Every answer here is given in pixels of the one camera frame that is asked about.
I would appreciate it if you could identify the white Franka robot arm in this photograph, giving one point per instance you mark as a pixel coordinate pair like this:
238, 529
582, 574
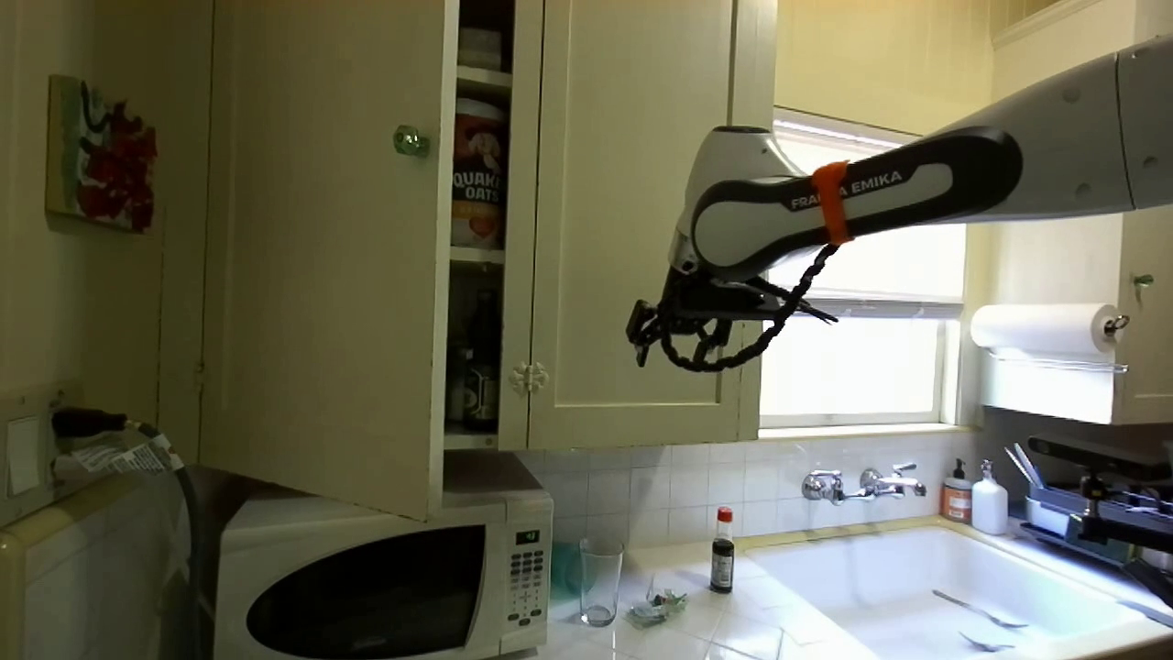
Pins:
1040, 149

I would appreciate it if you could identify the cream cabinet door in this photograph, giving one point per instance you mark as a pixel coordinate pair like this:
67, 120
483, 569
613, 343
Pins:
610, 220
323, 269

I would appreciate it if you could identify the red flower wall picture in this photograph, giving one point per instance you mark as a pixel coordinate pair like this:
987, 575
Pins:
104, 157

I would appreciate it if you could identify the white sink basin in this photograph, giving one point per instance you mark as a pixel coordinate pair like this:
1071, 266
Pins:
956, 588

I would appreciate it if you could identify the white paper towel roll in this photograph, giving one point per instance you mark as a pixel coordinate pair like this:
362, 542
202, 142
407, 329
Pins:
1040, 332

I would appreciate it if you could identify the kitchen window with blind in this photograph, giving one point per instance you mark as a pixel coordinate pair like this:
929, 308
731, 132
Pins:
855, 352

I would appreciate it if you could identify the white microwave oven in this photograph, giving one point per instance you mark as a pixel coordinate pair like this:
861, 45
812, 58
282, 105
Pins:
378, 574

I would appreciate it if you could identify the oats canister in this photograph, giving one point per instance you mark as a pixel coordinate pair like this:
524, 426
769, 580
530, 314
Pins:
478, 170

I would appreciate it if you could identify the chrome wall faucet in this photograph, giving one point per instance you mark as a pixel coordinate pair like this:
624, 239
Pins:
855, 481

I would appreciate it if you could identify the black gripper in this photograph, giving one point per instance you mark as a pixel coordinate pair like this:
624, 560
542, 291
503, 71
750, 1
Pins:
701, 303

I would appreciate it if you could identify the white floor appliance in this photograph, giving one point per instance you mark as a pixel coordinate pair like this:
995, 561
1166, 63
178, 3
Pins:
86, 574

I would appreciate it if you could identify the white pump dispenser bottle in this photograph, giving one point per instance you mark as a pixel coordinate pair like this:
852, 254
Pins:
993, 505

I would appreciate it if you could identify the dark dish rack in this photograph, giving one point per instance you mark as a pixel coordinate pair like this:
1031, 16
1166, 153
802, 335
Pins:
1101, 498

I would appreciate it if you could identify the cream wall cabinet frame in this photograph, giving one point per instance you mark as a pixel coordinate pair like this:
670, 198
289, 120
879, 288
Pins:
519, 183

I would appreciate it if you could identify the cream tall cupboard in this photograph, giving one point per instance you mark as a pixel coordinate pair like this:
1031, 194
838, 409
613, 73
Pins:
1156, 343

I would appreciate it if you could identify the clear drinking glass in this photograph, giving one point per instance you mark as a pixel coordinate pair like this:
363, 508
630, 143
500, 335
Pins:
599, 588

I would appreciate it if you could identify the brown soap bottle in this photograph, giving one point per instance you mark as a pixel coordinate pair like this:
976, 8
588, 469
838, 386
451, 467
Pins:
956, 496

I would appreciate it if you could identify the dark sauce bottle red cap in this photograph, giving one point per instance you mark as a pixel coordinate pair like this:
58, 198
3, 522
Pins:
723, 561

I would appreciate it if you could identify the teal plastic cup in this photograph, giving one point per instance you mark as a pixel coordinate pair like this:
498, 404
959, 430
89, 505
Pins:
566, 569

